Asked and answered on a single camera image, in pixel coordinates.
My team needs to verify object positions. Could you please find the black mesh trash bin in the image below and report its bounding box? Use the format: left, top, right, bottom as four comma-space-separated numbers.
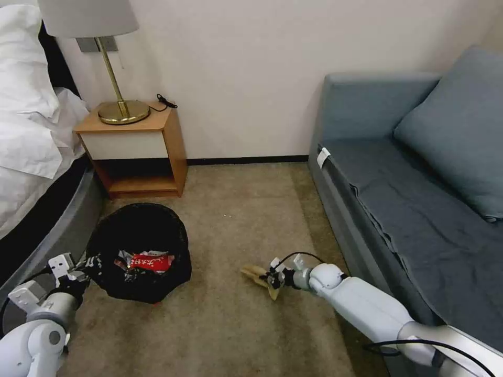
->
85, 202, 192, 305

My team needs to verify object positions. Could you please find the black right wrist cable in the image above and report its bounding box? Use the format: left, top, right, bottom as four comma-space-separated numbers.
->
271, 251, 327, 276

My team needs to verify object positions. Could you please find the white duvet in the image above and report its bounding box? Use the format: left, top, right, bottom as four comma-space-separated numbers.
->
0, 84, 92, 241

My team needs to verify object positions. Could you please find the brass table lamp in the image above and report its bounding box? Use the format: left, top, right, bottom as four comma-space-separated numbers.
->
37, 0, 151, 126

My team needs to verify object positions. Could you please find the wooden nightstand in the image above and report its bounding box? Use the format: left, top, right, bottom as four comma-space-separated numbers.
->
73, 100, 189, 199

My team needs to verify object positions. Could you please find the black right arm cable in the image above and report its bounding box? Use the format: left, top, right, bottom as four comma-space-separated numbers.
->
362, 339, 503, 377

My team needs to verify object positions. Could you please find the blue-grey cushion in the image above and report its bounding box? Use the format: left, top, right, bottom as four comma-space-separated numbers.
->
392, 45, 503, 224

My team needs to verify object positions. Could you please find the crumpled silver wrapper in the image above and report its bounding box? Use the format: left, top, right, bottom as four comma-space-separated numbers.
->
114, 249, 137, 272

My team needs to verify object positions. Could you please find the black cable on nightstand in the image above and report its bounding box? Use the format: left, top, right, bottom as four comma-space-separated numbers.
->
147, 93, 178, 113

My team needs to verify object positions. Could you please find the blue-grey sofa cover sheet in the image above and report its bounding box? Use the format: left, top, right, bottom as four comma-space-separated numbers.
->
325, 136, 503, 327

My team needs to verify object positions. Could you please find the grey wall switch panel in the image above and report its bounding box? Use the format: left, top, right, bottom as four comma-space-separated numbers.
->
76, 36, 118, 53

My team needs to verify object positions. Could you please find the blue-grey sofa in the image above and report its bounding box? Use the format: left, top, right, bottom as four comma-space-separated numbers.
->
307, 45, 503, 377

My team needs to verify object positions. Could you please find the red snack wrapper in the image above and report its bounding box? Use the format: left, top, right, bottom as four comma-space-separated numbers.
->
126, 252, 176, 274

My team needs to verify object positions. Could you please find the white pillow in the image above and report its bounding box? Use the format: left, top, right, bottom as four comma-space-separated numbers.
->
0, 0, 63, 115

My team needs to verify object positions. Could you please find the grey bed base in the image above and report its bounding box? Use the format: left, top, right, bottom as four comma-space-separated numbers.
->
0, 164, 107, 290

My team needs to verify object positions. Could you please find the black headboard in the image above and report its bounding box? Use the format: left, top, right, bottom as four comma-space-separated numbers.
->
37, 18, 82, 99

